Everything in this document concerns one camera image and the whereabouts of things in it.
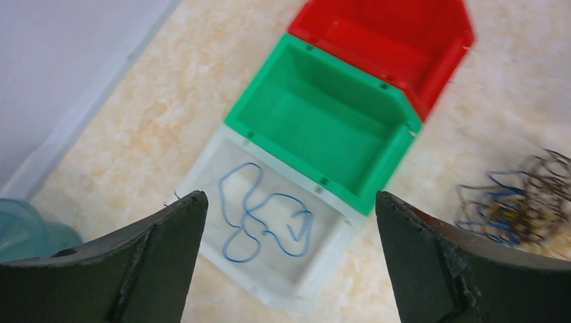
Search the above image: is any blue wire bundle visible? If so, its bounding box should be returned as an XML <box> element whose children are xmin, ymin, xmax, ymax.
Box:
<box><xmin>455</xmin><ymin>169</ymin><xmax>536</xmax><ymax>248</ymax></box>

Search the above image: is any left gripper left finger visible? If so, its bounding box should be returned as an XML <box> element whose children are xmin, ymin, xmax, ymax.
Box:
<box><xmin>1</xmin><ymin>190</ymin><xmax>209</xmax><ymax>322</ymax></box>

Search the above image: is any brown wire bundle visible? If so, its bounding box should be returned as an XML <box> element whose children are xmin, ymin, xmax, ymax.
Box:
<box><xmin>504</xmin><ymin>149</ymin><xmax>571</xmax><ymax>246</ymax></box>

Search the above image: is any white plastic bin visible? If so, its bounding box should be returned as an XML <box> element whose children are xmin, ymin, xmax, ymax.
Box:
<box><xmin>175</xmin><ymin>126</ymin><xmax>366</xmax><ymax>313</ymax></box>

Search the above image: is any red plastic bin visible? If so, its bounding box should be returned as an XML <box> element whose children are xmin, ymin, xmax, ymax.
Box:
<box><xmin>288</xmin><ymin>0</ymin><xmax>475</xmax><ymax>120</ymax></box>

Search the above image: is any green plastic bin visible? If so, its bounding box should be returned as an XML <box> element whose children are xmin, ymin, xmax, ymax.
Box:
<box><xmin>225</xmin><ymin>34</ymin><xmax>422</xmax><ymax>215</ymax></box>

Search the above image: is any teal translucent plastic tub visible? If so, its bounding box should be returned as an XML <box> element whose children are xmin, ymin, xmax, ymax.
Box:
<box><xmin>1</xmin><ymin>198</ymin><xmax>83</xmax><ymax>262</ymax></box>

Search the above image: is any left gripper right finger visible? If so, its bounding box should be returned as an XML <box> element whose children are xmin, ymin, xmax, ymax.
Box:
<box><xmin>376</xmin><ymin>191</ymin><xmax>570</xmax><ymax>322</ymax></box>

